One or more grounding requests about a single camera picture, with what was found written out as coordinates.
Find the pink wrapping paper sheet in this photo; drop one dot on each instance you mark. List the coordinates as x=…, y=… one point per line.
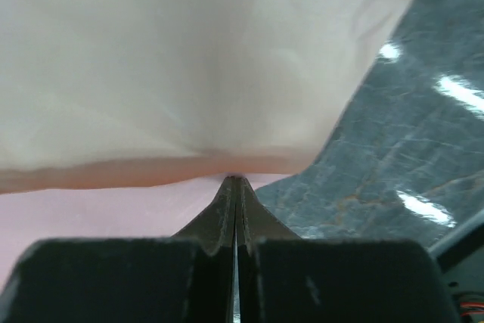
x=120, y=117

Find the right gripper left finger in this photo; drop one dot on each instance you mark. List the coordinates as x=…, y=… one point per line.
x=188, y=277

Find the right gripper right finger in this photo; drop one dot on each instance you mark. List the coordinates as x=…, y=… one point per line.
x=284, y=278

